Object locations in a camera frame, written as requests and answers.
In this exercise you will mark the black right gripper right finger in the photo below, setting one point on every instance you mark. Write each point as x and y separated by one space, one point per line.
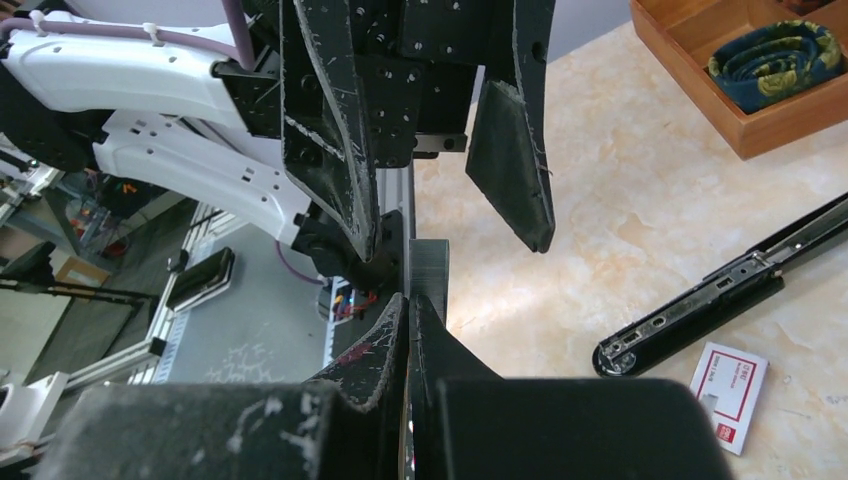
471 423

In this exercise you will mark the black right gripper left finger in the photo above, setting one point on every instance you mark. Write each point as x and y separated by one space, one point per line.
342 423

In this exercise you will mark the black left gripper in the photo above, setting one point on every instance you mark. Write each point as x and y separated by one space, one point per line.
391 81

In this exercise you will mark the silver staple strip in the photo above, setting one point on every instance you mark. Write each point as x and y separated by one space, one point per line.
429 272

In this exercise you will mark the red white staple box sleeve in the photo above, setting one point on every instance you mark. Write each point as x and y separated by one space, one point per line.
727 382

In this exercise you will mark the black stapler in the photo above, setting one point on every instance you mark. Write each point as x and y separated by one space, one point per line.
723 295

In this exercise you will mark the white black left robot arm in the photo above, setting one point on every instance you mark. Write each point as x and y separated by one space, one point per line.
170 107

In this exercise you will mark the orange wooden compartment tray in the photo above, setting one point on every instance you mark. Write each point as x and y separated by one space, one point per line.
683 35

